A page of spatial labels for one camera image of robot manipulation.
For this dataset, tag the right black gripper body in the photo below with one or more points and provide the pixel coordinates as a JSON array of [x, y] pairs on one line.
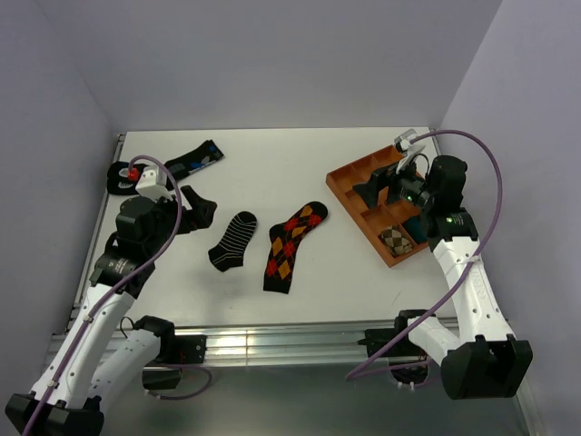
[[406, 185]]

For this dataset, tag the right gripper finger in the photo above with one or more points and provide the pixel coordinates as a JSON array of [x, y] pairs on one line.
[[368, 193], [380, 177]]

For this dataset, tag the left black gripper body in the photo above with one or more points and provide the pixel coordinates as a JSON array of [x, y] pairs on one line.
[[166, 214]]

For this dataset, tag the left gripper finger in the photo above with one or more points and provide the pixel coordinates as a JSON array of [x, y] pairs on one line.
[[192, 198], [203, 212]]

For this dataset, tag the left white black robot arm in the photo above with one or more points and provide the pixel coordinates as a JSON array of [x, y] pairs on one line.
[[77, 387]]

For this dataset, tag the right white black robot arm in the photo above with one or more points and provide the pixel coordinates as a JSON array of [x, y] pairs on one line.
[[484, 359]]

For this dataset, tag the teal rolled sock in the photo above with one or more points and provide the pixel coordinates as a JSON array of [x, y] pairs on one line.
[[414, 229]]

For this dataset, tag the black white striped sock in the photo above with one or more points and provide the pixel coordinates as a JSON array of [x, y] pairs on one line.
[[229, 251]]

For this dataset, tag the black blue sport sock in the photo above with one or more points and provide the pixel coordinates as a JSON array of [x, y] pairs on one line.
[[180, 167]]

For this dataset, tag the brown argyle rolled sock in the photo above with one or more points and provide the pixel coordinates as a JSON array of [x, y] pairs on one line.
[[395, 241]]

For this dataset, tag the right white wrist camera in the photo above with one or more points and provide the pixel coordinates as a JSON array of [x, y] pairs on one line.
[[406, 145]]

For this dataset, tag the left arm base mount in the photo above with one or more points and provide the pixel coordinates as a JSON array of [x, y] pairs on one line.
[[189, 349]]

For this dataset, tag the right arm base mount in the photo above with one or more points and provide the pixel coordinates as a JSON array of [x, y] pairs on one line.
[[374, 339]]

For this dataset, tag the aluminium frame rail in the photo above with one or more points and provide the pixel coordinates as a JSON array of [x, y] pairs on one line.
[[341, 286]]

